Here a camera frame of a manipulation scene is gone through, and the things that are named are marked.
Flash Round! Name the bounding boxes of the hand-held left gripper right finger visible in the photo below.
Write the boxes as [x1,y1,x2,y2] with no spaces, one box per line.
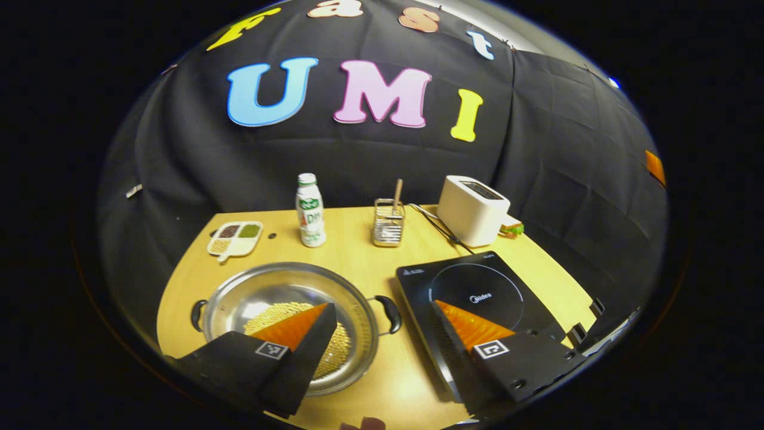
[430,300,589,416]

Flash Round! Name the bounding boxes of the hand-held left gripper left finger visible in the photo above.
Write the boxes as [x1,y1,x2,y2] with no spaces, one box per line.
[170,302,338,419]

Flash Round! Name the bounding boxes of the black induction cooktop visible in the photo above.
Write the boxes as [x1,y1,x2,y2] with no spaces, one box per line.
[396,251,568,404]

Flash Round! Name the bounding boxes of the stainless steel pot black handles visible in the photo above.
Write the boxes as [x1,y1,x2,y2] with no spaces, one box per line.
[190,262,402,398]

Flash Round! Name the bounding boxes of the pile of soybeans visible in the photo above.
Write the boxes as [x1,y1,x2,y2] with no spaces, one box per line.
[244,302,353,380]

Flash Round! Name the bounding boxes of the black backdrop cloth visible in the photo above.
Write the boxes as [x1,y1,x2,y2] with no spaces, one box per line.
[95,0,669,359]

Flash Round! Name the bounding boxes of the white toaster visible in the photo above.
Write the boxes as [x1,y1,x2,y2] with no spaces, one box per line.
[436,175,512,248]

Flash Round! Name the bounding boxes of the white divided seasoning dish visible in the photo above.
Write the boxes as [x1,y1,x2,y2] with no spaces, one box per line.
[207,221,264,263]

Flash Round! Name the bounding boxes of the white drink bottle green label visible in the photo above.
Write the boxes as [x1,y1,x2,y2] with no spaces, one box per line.
[296,173,327,248]

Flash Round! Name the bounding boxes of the black power cable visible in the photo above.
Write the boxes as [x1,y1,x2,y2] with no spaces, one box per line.
[409,203,475,254]

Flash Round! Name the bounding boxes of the wire mesh utensil basket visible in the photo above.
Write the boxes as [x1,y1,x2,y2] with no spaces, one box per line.
[372,198,406,248]

